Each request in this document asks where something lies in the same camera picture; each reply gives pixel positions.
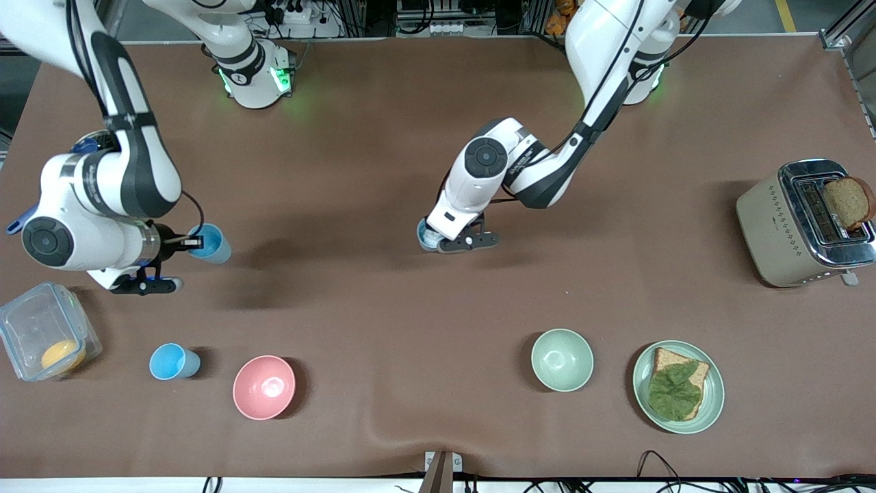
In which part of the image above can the blue plastic cup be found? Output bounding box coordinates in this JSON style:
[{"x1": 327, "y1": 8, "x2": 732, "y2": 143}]
[
  {"x1": 417, "y1": 219, "x2": 446, "y2": 253},
  {"x1": 188, "y1": 223, "x2": 232, "y2": 265},
  {"x1": 149, "y1": 343, "x2": 201, "y2": 381}
]

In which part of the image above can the orange fruit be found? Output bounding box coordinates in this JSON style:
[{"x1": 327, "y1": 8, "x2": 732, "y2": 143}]
[{"x1": 41, "y1": 340, "x2": 87, "y2": 372}]

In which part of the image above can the clear plastic container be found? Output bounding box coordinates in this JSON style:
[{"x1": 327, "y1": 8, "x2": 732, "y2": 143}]
[{"x1": 0, "y1": 282, "x2": 103, "y2": 382}]

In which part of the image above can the pink bowl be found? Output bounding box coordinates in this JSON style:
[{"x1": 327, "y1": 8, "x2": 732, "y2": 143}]
[{"x1": 233, "y1": 355, "x2": 296, "y2": 420}]

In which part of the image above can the white power strip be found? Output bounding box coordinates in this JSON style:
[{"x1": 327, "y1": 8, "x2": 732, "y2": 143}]
[{"x1": 272, "y1": 0, "x2": 317, "y2": 25}]

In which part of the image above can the pale green bowl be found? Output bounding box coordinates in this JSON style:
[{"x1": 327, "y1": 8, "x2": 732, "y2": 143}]
[{"x1": 531, "y1": 329, "x2": 595, "y2": 393}]

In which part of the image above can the bag of orange buns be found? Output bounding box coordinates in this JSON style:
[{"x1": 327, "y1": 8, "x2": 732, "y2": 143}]
[{"x1": 545, "y1": 0, "x2": 580, "y2": 36}]

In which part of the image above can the brown bread slice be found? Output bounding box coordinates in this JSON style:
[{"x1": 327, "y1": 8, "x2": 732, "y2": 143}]
[{"x1": 649, "y1": 347, "x2": 711, "y2": 420}]

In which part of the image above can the green lettuce leaf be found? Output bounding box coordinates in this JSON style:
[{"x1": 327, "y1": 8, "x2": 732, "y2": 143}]
[{"x1": 647, "y1": 361, "x2": 704, "y2": 422}]

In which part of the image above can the pale green plate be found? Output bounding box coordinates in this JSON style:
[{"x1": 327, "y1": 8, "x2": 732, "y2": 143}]
[{"x1": 632, "y1": 340, "x2": 725, "y2": 435}]

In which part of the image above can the beige and chrome toaster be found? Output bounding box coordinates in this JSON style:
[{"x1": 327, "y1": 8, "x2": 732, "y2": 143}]
[{"x1": 736, "y1": 159, "x2": 876, "y2": 288}]

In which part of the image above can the dark toast slice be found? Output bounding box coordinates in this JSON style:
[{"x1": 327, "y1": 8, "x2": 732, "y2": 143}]
[{"x1": 821, "y1": 176, "x2": 876, "y2": 231}]

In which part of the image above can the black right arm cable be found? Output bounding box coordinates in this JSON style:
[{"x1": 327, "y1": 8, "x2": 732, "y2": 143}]
[{"x1": 181, "y1": 190, "x2": 205, "y2": 237}]

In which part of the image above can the black saucepan with blue handle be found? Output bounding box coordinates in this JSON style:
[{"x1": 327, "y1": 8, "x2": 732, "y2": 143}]
[{"x1": 7, "y1": 130, "x2": 121, "y2": 236}]

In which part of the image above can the grey table clamp bracket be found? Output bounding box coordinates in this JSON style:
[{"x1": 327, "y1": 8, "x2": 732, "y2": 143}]
[{"x1": 424, "y1": 451, "x2": 463, "y2": 493}]

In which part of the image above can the black looped floor cable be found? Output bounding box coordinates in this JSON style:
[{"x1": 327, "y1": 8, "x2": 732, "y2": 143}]
[{"x1": 636, "y1": 450, "x2": 686, "y2": 481}]

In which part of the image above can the aluminium frame profile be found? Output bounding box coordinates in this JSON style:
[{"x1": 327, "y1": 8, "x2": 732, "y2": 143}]
[{"x1": 819, "y1": 0, "x2": 876, "y2": 141}]

